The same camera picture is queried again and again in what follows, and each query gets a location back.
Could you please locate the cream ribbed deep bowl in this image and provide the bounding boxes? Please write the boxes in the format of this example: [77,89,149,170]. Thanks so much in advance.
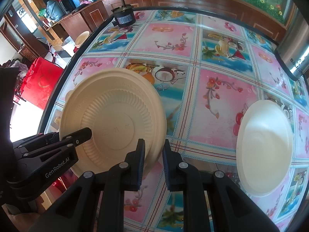
[59,68,166,177]

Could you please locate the stacked bowls on side table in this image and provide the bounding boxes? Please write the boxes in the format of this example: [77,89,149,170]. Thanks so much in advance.
[75,31,90,49]

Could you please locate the red gift bag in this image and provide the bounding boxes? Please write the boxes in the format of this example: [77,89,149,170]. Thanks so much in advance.
[21,57,63,110]

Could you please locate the blue-grey water jug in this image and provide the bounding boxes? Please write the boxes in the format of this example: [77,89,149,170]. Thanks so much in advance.
[46,0,65,22]

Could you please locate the small black motor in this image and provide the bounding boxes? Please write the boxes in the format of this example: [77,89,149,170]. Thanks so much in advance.
[112,0,136,28]

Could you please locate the stainless steel kettle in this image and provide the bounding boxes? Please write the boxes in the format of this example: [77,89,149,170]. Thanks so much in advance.
[274,9,309,81]

